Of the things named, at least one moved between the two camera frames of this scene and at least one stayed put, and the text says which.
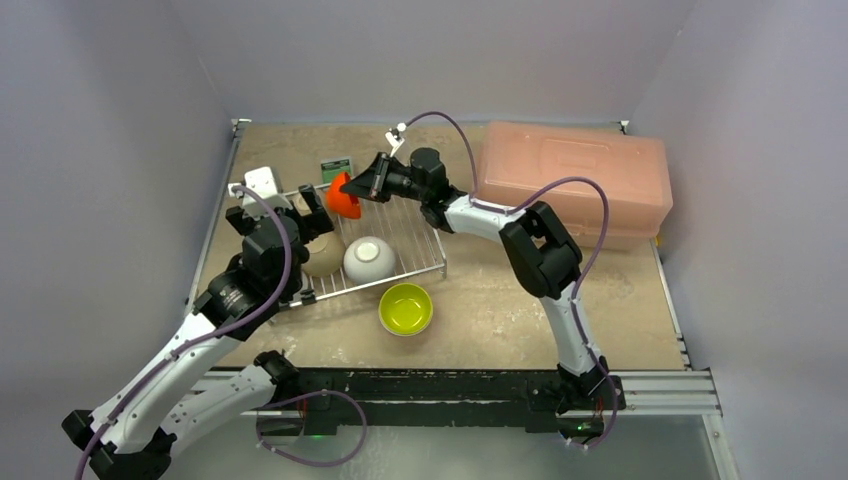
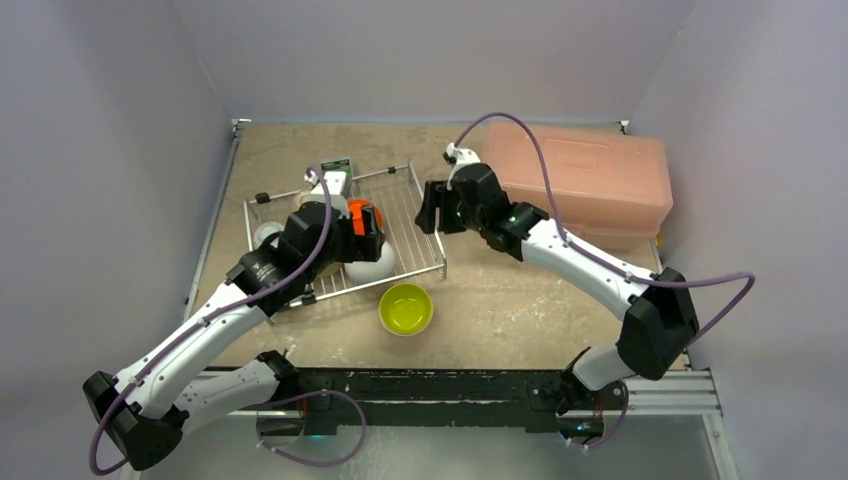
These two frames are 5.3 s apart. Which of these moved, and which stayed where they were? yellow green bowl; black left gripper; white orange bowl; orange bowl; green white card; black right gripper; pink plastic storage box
Moved: black right gripper; black left gripper; orange bowl
Stayed: green white card; pink plastic storage box; yellow green bowl; white orange bowl
